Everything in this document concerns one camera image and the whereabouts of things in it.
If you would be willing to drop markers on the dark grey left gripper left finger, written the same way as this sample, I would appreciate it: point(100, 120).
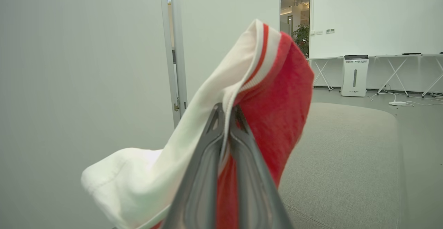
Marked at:
point(199, 187)

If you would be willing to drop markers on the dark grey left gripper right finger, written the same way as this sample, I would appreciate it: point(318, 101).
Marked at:
point(256, 194)

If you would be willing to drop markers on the red and white garment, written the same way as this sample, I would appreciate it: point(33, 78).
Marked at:
point(277, 111)

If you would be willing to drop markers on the grey fabric sofa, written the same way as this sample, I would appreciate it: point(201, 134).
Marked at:
point(346, 166)

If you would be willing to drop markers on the white folding table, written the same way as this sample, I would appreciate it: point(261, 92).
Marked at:
point(323, 58)
point(394, 70)

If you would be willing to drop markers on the white air purifier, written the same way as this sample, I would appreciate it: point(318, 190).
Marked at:
point(354, 76)

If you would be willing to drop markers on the green potted plant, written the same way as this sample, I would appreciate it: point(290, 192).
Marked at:
point(301, 37)

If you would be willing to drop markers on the white power strip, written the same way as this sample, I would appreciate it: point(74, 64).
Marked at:
point(397, 103)

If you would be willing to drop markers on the grey partition frame post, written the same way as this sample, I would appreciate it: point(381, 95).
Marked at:
point(167, 49)
point(180, 49)

